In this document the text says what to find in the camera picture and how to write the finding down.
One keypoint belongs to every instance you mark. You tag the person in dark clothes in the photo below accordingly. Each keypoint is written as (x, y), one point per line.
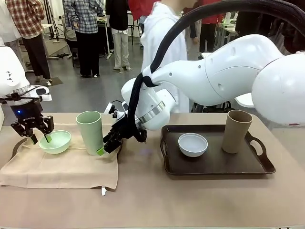
(295, 35)

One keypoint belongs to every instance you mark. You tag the black chair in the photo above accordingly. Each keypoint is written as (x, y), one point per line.
(214, 108)

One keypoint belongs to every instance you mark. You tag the person in white hoodie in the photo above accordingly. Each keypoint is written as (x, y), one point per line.
(155, 28)

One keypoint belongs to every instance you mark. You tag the brown tray with cloth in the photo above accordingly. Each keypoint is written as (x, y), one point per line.
(16, 148)

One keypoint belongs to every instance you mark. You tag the beige cloth mat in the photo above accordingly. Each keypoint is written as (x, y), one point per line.
(59, 171)

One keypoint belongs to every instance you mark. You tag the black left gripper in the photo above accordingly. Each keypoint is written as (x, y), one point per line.
(27, 114)

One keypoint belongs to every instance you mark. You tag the white background table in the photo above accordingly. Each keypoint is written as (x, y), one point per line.
(244, 100)

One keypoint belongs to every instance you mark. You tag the person in red plaid shirt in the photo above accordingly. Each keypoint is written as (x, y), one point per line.
(26, 16)

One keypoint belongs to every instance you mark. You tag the person with white trousers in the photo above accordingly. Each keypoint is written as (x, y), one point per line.
(120, 45)

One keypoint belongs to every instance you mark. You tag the grey floor plate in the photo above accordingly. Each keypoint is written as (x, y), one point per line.
(56, 81)

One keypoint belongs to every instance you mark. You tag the pale green bowl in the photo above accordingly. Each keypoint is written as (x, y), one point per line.
(57, 145)

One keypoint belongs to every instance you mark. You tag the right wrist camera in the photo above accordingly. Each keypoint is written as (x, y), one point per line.
(110, 109)

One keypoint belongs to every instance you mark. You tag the brown tall cup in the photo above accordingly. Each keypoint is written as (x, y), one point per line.
(236, 136)

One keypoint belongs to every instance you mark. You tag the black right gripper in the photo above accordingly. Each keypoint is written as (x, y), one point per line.
(122, 130)

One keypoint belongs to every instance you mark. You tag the white bowl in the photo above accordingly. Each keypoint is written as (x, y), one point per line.
(193, 145)

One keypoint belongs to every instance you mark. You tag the pale green tall cup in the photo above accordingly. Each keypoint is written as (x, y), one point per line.
(89, 133)

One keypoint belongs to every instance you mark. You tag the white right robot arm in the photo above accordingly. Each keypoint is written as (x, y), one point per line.
(214, 78)

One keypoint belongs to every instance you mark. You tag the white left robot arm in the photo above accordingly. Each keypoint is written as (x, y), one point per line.
(9, 66)

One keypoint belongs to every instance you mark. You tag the person in red top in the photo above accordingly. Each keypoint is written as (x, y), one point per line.
(137, 9)

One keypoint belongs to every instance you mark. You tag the person in red jacket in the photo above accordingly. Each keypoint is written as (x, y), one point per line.
(207, 35)

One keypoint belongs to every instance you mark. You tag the person in blue plaid shirt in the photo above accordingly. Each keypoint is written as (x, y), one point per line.
(83, 16)

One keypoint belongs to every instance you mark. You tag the black tripod stand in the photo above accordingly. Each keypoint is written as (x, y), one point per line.
(62, 56)

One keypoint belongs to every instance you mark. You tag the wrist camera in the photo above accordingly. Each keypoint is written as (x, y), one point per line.
(41, 91)
(110, 109)

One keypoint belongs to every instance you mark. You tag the white box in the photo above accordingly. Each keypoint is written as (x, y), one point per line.
(1, 119)

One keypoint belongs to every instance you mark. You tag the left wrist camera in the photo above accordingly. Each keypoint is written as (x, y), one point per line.
(41, 91)

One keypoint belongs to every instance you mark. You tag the person in white clothes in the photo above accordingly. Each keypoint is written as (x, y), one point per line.
(7, 23)

